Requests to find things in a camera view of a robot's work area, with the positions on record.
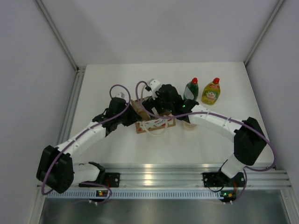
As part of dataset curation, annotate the green dish soap bottle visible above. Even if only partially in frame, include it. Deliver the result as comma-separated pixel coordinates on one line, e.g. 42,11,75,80
183,77,199,101

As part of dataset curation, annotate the watermelon print canvas bag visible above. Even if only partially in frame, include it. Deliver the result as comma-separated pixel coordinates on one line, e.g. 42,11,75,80
131,100,176,136

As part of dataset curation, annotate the white pump lotion bottle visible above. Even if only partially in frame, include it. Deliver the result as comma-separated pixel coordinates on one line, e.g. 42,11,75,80
182,121,197,131

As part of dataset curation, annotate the yellow dish soap bottle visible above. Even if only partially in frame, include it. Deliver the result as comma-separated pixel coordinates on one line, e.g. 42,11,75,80
201,77,221,105

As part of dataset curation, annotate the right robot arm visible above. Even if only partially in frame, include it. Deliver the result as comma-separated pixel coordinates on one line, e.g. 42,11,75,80
142,80,266,186

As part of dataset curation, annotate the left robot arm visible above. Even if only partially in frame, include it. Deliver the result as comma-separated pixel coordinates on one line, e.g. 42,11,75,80
36,97,142,195

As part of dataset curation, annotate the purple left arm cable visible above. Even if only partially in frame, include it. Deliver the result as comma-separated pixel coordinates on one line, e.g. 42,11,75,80
41,84,131,196

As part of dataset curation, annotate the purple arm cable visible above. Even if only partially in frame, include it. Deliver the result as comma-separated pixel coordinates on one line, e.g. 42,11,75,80
135,80,277,172
41,84,131,196

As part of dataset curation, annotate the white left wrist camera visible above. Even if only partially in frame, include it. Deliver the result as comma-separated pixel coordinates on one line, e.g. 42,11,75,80
115,92,125,99

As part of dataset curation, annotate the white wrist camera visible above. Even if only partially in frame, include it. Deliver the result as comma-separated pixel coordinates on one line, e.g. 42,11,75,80
115,92,125,99
145,79,162,100

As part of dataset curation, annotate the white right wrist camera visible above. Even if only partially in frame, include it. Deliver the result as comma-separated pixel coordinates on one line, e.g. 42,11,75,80
145,79,162,100

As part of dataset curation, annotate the aluminium frame post left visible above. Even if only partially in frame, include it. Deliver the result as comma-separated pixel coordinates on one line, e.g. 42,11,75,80
35,0,79,70

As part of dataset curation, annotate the aluminium frame post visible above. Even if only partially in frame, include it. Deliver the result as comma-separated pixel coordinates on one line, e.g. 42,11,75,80
35,0,79,70
243,0,287,67

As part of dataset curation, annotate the aluminium mounting rail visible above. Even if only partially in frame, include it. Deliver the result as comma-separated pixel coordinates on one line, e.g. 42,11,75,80
70,163,292,188

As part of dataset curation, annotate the white slotted cable duct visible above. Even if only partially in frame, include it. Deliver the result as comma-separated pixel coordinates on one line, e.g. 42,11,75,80
62,190,223,200

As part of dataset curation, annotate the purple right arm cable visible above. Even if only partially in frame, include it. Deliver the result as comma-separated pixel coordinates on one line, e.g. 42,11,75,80
135,80,277,172

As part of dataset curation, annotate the aluminium frame post right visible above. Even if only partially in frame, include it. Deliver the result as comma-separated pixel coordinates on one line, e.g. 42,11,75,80
243,0,287,67

